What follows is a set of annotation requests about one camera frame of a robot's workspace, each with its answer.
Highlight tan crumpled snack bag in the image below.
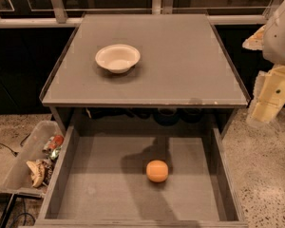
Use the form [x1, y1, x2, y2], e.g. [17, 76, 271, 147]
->
[26, 159, 54, 188]

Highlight metal window frame rail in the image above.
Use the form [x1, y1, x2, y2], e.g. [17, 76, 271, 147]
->
[0, 0, 283, 27]

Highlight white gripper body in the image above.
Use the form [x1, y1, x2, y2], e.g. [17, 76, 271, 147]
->
[262, 0, 285, 66]

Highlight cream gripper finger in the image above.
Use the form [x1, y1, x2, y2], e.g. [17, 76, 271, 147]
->
[247, 65, 285, 124]
[242, 26, 265, 50]

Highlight red soda can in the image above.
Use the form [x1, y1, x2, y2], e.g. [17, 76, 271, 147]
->
[43, 135, 64, 153]

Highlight grey open top drawer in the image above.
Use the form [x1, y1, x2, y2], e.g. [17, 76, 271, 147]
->
[36, 125, 248, 228]

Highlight black floor cable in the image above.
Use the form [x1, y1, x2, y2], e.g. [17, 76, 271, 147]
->
[0, 132, 31, 158]

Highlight orange fruit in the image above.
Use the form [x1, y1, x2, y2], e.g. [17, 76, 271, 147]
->
[146, 160, 169, 182]

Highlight white bowl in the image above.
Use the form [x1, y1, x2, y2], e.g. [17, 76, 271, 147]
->
[95, 44, 141, 74]

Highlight clear plastic bin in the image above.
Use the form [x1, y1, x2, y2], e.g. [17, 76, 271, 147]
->
[0, 121, 61, 198]

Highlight grey cabinet counter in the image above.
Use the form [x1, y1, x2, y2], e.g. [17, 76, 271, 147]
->
[40, 14, 250, 127]

